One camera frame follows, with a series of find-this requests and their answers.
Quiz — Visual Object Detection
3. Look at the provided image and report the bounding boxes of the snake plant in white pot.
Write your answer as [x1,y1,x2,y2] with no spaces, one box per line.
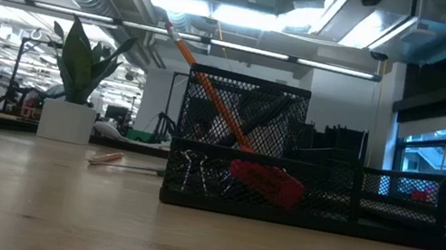
[33,12,140,152]

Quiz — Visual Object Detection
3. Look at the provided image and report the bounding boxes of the black pen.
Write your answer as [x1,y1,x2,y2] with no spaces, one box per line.
[217,92,283,156]
[238,86,302,148]

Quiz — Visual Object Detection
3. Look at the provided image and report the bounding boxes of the orange pencil with eraser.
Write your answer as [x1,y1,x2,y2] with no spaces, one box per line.
[144,21,274,154]
[88,146,126,169]

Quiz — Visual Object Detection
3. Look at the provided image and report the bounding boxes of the black frame stand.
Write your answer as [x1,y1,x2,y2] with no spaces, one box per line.
[4,33,64,117]

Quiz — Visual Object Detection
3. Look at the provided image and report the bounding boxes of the green handled scissors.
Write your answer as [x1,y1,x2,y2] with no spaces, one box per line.
[87,156,166,179]

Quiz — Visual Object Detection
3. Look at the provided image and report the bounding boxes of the red eraser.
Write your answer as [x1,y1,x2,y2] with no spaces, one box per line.
[222,157,309,214]

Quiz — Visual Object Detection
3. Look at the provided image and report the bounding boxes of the black mesh desk organizer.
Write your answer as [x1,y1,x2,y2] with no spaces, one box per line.
[157,61,446,250]

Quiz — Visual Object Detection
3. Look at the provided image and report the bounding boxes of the background robot station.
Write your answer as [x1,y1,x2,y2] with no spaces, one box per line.
[0,73,48,121]

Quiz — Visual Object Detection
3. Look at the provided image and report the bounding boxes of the long ceiling light strip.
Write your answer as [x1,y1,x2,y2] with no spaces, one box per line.
[0,0,385,83]

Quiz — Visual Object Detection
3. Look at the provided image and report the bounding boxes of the black stacked equipment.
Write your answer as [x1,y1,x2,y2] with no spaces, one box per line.
[299,119,370,169]

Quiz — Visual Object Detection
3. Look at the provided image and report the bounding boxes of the black binder clip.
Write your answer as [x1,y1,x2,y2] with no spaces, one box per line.
[173,148,215,197]
[214,165,240,197]

